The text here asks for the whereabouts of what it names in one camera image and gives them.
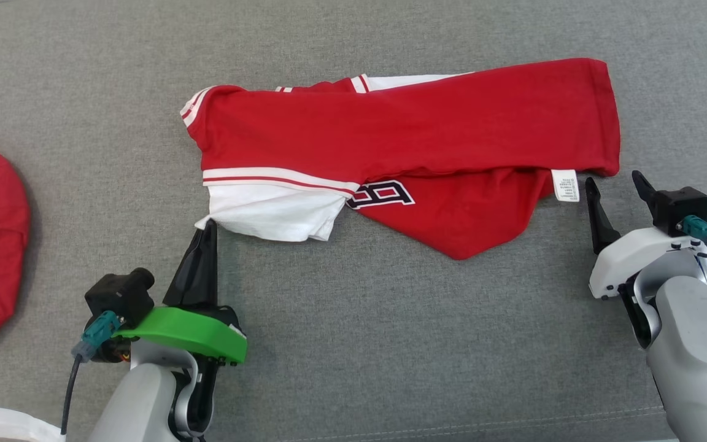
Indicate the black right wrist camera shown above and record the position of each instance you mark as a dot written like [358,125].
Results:
[682,205]

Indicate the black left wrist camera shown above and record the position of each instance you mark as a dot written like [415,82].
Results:
[121,294]

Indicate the red jersey number 23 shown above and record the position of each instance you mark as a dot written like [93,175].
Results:
[421,129]

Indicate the grey fabric sofa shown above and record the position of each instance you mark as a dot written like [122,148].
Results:
[353,344]

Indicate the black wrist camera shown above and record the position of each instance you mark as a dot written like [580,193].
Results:
[682,205]
[121,294]

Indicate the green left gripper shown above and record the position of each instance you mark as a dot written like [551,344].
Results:
[188,331]

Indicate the white cloth piece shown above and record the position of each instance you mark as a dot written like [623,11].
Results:
[10,423]

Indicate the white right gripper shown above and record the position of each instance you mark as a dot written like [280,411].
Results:
[642,258]

